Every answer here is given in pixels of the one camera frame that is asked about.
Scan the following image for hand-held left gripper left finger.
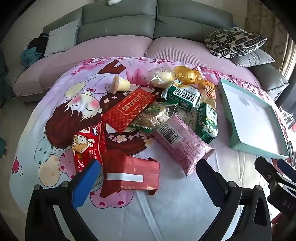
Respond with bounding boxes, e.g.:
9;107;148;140
25;159;101;241

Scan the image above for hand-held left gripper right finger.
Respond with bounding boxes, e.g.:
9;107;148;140
196;159;272;241

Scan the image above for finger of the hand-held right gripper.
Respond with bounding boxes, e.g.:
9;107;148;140
254;156;281;183
276;159;296;183

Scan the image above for red packet with round label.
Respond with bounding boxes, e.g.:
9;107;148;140
72;124;107;174

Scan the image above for pink packet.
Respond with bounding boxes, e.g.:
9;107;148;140
151;115;216;178

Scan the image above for dark red white-striped packet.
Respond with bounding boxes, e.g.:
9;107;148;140
100;149;160;198

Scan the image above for teal box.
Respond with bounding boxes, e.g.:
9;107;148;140
217;78;290;160

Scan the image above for dark green packet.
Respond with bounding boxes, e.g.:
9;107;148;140
195;103;219;144

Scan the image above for red patterned packet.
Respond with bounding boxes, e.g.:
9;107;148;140
102;88;156;133

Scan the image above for clear green rice cracker packet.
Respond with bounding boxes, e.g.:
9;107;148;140
129;102;177;133

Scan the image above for yellow roll cake packet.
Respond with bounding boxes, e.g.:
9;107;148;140
200;80;219;109

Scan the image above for green and silver packet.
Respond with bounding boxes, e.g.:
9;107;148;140
161;80;204;112

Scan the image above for yellow pudding cup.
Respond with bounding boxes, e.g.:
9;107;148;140
112;75;132;93

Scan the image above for person's right hand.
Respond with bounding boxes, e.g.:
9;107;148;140
271;212;296;241

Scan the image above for printed blanket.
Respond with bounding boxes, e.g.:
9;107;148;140
9;57;296;241

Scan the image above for dark hanging clothes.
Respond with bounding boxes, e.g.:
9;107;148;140
277;91;296;137

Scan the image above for amber yellow bread packet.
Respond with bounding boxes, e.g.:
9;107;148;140
172;66;208;91

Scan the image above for clear-wrapped round cake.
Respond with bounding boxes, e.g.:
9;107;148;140
149;67;177;87

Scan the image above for black and white patterned pillow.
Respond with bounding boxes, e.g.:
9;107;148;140
205;27;267;58

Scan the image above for pink sofa cover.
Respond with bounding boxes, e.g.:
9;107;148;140
13;36;255;103

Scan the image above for teal cloth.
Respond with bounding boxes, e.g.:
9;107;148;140
20;47;42;67

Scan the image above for light grey pillow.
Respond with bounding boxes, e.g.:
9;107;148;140
44;20;80;57

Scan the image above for beige patterned curtain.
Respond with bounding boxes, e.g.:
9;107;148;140
243;0;296;77

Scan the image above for dark clothes pile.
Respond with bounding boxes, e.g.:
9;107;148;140
28;32;49;50

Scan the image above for grey sofa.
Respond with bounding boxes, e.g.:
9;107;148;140
43;0;289;100

